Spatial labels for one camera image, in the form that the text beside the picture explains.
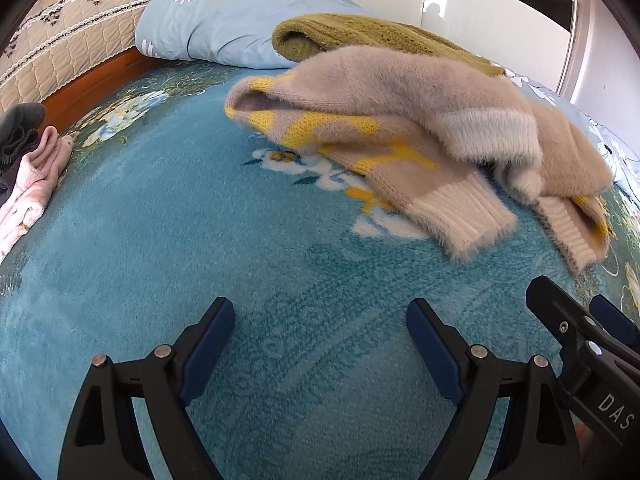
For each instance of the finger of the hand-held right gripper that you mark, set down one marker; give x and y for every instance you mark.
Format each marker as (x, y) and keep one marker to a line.
(552, 305)
(615, 322)

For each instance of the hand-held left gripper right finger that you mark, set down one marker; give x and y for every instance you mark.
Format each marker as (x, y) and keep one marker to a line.
(432, 355)

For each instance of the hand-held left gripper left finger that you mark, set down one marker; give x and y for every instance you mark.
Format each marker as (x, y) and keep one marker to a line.
(210, 350)

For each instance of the beige fuzzy sweater yellow pattern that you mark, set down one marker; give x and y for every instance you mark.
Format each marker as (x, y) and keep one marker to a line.
(400, 110)

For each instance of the teal floral plush blanket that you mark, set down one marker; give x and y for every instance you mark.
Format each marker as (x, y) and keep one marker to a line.
(200, 235)

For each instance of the pink fleece garment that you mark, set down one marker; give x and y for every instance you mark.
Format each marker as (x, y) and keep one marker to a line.
(35, 180)

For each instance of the dark grey garment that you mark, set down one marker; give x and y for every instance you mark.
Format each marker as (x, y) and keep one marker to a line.
(17, 130)

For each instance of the white wardrobe black stripe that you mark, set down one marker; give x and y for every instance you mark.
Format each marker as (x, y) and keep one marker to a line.
(475, 5)

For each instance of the olive green knit sweater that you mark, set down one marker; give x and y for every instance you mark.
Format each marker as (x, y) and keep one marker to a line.
(360, 30)

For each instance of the beige quilted headboard cover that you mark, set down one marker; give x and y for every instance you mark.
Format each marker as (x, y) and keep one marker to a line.
(70, 25)

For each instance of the brown wooden bed frame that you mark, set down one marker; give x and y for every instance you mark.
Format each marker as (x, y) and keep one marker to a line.
(95, 75)

